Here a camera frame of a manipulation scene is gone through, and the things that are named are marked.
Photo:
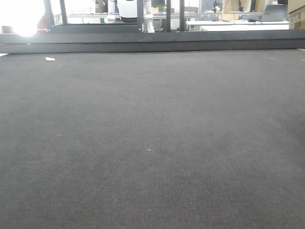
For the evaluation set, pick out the small white paper scrap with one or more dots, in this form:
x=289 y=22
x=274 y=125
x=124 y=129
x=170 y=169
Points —
x=49 y=59

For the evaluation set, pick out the white background table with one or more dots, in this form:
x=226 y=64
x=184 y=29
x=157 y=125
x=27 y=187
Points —
x=237 y=25

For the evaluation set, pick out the grey laptop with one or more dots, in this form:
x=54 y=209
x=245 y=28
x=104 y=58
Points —
x=275 y=13

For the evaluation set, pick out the cardboard box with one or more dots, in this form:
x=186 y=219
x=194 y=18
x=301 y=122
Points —
x=296 y=10

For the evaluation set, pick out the dark metal frame rack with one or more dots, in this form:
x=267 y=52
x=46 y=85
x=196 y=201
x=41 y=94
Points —
x=90 y=16

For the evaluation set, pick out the dark table edge rail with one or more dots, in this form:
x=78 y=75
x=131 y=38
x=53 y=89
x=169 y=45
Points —
x=153 y=42

